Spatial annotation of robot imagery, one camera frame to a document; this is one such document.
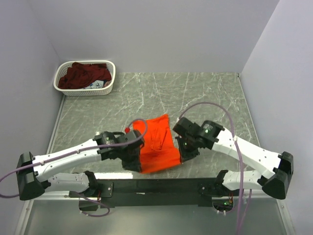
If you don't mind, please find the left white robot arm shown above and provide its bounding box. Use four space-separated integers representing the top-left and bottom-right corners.
16 130 144 201

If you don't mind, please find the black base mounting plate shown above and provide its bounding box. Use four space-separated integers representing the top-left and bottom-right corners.
68 178 243 209

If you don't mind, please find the white plastic laundry basket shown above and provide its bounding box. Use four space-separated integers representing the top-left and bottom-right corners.
53 60 116 96

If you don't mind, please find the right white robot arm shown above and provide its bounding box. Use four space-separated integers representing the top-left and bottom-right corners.
173 117 294 200

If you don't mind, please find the aluminium rail frame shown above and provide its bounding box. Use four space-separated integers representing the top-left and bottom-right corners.
16 193 296 235

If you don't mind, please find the orange polo shirt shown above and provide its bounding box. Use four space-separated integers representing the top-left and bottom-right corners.
133 114 180 173

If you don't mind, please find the white printed shirt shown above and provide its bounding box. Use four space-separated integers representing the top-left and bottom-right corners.
84 80 111 90

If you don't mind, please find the dark red shirt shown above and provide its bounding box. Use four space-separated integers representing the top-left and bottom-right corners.
58 62 112 90

